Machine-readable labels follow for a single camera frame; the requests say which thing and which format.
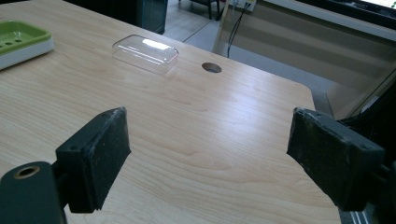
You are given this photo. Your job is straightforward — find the green and white soap dish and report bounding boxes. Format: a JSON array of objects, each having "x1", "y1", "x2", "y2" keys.
[{"x1": 0, "y1": 20, "x2": 55, "y2": 71}]

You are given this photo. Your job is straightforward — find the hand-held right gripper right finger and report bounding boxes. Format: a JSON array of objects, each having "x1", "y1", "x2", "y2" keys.
[{"x1": 286, "y1": 106, "x2": 387, "y2": 212}]

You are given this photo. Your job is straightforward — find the white power strip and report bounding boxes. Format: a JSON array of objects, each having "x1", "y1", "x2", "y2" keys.
[{"x1": 229, "y1": 0, "x2": 258, "y2": 12}]

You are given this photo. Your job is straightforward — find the clear plastic soap box lid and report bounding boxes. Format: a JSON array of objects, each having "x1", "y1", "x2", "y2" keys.
[{"x1": 111, "y1": 34, "x2": 180, "y2": 75}]

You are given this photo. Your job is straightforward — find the black cable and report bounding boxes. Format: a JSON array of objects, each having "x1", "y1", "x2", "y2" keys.
[{"x1": 226, "y1": 3, "x2": 252, "y2": 59}]

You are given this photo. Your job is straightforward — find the dark cabinet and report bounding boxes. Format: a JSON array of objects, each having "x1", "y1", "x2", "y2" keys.
[{"x1": 64, "y1": 0, "x2": 169, "y2": 35}]

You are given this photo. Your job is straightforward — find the chair legs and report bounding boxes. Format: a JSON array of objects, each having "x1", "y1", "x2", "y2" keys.
[{"x1": 177, "y1": 0, "x2": 226, "y2": 21}]

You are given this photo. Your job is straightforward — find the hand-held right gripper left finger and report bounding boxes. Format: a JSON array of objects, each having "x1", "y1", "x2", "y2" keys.
[{"x1": 55, "y1": 106, "x2": 132, "y2": 215}]

